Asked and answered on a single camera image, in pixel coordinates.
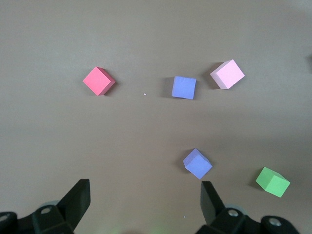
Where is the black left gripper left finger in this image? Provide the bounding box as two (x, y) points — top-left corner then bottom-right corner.
(0, 179), (91, 234)

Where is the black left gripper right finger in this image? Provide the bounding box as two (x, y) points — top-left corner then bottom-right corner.
(196, 180), (299, 234)

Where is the purple foam cube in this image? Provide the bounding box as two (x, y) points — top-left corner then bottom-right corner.
(182, 148), (213, 180)
(171, 76), (197, 100)

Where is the green foam cube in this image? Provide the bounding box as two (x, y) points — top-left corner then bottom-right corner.
(255, 166), (291, 198)

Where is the red foam cube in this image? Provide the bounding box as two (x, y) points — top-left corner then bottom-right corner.
(82, 66), (116, 97)

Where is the pink foam cube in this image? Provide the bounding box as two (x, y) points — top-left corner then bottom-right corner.
(210, 59), (245, 90)

